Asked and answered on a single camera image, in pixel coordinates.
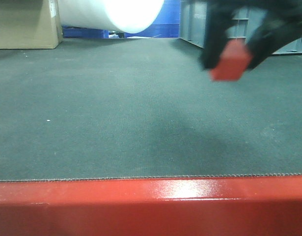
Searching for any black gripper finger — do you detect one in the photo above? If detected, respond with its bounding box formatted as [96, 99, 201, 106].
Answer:
[245, 11, 302, 72]
[200, 0, 239, 69]

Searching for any red magnetic cube block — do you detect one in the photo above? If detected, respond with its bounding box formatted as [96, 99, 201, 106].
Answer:
[210, 39, 253, 82]

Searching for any grey plastic crate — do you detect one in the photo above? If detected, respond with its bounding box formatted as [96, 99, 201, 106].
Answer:
[179, 0, 302, 55]

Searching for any white bubble wrap roll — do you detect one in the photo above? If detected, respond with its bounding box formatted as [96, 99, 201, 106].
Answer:
[58, 0, 164, 33]

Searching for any red metal edge bar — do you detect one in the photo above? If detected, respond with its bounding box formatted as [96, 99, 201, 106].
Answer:
[0, 176, 302, 236]

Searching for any cardboard box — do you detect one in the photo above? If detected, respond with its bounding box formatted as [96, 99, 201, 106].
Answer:
[0, 0, 63, 49]

